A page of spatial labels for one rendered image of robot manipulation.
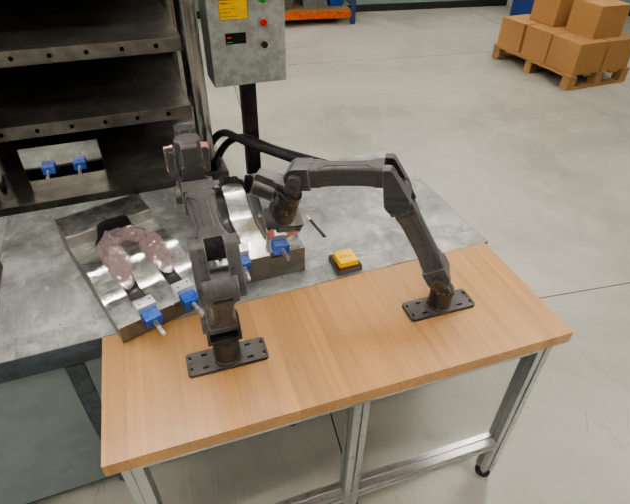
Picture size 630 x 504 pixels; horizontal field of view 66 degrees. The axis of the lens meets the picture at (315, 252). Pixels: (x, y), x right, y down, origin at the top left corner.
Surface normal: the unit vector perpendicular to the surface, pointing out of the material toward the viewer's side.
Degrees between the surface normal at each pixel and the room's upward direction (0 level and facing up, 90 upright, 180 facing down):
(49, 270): 0
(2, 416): 90
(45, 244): 0
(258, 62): 90
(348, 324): 0
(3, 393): 90
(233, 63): 90
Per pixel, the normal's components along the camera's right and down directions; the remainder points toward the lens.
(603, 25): 0.33, 0.59
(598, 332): 0.01, -0.78
